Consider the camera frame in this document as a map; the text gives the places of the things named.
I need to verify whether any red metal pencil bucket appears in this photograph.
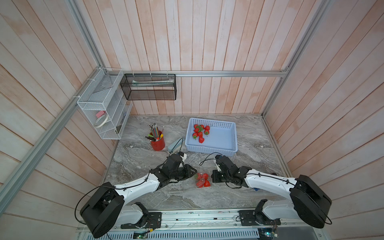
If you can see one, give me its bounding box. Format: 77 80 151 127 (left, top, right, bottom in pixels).
151 131 166 151

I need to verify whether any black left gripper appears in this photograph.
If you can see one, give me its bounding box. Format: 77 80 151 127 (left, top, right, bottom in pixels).
169 164 198 181

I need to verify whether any white wire mesh shelf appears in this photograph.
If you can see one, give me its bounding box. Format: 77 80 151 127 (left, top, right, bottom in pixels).
77 68 133 140

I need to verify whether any pink sticky note pad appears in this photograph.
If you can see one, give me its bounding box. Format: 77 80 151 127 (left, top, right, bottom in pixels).
95 111 106 119

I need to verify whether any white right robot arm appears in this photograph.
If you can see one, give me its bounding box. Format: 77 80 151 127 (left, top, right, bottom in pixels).
212 155 333 229

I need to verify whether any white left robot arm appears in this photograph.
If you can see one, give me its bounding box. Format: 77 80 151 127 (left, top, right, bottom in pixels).
79 152 198 239

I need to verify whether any white tape roll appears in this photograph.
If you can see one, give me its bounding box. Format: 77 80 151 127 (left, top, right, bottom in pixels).
94 114 109 129

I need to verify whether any black mesh wall basket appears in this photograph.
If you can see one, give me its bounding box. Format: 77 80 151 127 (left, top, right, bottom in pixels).
120 73 177 101

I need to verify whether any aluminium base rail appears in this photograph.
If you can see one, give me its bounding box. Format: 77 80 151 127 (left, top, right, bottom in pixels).
76 206 325 233

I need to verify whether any light blue perforated plastic basket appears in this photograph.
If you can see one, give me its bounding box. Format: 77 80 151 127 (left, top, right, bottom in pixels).
185 118 238 157

